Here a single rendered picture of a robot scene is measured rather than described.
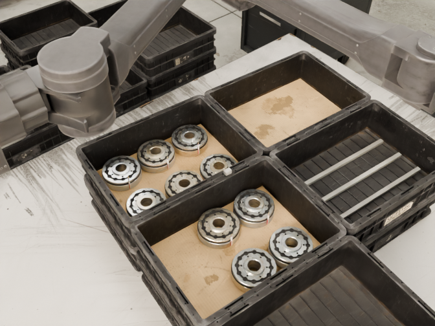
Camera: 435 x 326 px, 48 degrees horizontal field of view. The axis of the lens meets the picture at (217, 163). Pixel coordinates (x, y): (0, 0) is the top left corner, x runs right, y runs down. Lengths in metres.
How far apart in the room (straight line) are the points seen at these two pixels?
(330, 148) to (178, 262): 0.57
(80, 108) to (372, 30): 0.39
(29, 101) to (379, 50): 0.44
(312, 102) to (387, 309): 0.71
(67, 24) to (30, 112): 2.12
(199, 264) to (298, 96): 0.69
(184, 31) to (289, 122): 1.18
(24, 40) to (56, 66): 2.06
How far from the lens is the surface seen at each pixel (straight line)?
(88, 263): 1.38
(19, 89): 0.62
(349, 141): 1.50
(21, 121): 0.61
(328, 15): 0.74
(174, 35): 2.54
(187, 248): 1.21
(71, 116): 0.63
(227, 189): 1.24
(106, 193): 1.21
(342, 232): 1.15
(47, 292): 1.36
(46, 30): 2.70
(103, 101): 0.63
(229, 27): 3.54
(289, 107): 1.58
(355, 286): 1.20
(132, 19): 0.72
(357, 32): 0.71
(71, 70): 0.59
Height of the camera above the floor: 1.83
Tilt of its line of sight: 47 degrees down
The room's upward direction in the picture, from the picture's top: 1 degrees clockwise
